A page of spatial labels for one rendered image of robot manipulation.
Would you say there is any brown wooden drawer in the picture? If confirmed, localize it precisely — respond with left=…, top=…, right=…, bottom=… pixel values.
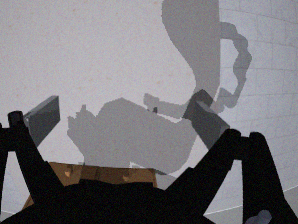
left=99, top=168, right=155, bottom=187
left=50, top=163, right=97, bottom=187
left=26, top=198, right=34, bottom=208

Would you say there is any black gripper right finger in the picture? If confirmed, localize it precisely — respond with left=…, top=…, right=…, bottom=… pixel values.
left=133, top=101, right=298, bottom=224

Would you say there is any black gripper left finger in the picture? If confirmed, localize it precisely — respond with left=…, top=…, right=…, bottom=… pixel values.
left=0, top=95, right=87, bottom=224

